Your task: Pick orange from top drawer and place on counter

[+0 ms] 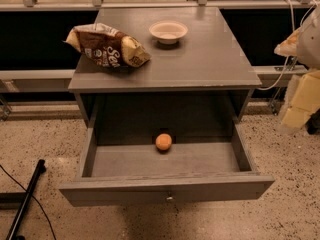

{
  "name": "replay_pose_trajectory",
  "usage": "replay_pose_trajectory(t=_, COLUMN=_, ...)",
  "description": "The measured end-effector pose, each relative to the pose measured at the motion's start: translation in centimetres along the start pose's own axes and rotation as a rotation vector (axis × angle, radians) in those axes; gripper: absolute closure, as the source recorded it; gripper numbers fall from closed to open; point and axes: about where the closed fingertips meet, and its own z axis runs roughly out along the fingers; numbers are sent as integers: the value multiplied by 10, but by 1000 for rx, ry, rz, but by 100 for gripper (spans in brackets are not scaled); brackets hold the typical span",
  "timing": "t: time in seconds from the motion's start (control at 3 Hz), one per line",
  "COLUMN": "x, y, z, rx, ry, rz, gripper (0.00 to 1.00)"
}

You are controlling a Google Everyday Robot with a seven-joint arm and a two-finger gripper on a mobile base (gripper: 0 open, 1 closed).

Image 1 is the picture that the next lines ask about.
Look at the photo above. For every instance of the orange fruit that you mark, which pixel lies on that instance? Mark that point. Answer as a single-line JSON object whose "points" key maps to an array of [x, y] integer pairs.
{"points": [[163, 142]]}

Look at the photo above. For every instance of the brown chip bag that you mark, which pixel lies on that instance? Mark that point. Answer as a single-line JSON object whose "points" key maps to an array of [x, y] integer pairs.
{"points": [[107, 46]]}

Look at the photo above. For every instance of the white bowl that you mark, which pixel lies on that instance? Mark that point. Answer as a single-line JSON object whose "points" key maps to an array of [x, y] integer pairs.
{"points": [[168, 32]]}

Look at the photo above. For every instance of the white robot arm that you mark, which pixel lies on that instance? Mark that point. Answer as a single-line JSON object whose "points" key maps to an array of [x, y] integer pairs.
{"points": [[308, 46]]}

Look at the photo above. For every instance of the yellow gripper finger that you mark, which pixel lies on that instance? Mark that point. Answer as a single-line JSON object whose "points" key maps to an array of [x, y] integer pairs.
{"points": [[302, 100], [289, 46]]}

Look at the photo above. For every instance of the grey cabinet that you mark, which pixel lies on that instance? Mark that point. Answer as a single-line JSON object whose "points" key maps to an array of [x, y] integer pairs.
{"points": [[207, 58]]}

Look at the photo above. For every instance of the black metal stand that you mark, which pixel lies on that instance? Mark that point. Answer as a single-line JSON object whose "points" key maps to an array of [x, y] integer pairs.
{"points": [[20, 201]]}

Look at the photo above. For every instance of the grey open drawer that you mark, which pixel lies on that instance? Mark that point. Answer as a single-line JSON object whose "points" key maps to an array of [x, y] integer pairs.
{"points": [[219, 170]]}

